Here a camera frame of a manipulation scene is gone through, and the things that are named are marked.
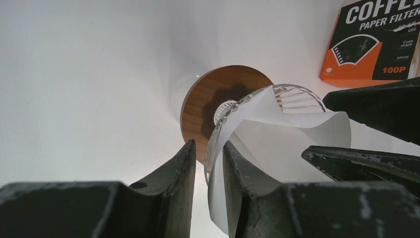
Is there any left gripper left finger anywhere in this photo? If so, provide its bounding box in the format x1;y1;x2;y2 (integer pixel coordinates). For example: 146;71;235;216
0;140;196;238

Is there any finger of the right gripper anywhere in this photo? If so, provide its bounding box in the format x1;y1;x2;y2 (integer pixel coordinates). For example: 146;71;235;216
322;77;420;145
301;145;420;199

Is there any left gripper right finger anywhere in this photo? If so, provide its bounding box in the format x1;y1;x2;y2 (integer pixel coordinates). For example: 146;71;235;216
223;142;420;238

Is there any white paper coffee filter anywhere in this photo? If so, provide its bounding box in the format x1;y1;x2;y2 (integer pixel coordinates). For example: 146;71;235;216
206;93;351;233

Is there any clear glass ribbed dripper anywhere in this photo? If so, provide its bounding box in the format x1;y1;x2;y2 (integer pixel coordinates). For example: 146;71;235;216
204;84;329;181

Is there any glass carafe with wooden collar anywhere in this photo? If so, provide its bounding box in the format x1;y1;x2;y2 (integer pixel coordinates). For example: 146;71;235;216
168;73;202;123

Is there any round wooden dripper holder ring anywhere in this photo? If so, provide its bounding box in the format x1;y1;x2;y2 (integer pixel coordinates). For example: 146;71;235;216
179;64;274;166

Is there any orange coffee filter box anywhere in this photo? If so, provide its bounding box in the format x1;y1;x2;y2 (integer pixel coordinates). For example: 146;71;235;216
319;0;420;88

